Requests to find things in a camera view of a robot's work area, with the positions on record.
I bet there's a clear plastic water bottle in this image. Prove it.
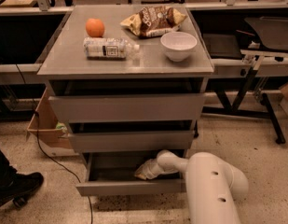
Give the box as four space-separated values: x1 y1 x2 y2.
83 37 140 59

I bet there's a dark tray on stand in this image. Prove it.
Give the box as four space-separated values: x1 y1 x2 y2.
245 17 288 51

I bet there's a black cable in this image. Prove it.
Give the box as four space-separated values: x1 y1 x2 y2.
14 63 94 224

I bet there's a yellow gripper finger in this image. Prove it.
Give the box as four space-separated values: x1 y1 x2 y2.
134 164 150 180

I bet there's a black shoe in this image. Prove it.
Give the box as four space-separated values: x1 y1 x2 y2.
0 172 44 208

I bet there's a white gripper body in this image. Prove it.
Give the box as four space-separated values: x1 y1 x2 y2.
146 159 173 178

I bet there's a brown chip bag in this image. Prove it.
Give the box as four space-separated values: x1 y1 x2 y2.
120 6 187 38

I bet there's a grey top drawer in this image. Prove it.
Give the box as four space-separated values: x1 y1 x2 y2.
48 93 205 123

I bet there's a grey middle drawer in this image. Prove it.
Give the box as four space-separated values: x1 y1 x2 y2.
68 131 193 153

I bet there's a cardboard box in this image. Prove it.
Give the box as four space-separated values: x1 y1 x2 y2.
27 91 75 157

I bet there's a black metal stand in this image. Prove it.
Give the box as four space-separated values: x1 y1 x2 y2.
201 49 287 146

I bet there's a grey drawer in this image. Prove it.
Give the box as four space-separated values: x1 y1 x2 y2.
68 131 193 153
48 93 205 123
76 150 185 196

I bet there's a grey bottom drawer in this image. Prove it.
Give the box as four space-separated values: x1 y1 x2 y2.
76 150 185 196

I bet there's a grey drawer cabinet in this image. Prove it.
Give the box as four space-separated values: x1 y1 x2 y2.
36 5 215 175

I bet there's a white bowl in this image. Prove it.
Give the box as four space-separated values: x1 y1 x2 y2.
160 32 198 62

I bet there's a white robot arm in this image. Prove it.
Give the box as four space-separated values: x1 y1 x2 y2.
134 150 249 224

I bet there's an orange fruit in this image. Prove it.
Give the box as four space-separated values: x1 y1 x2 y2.
86 19 105 37

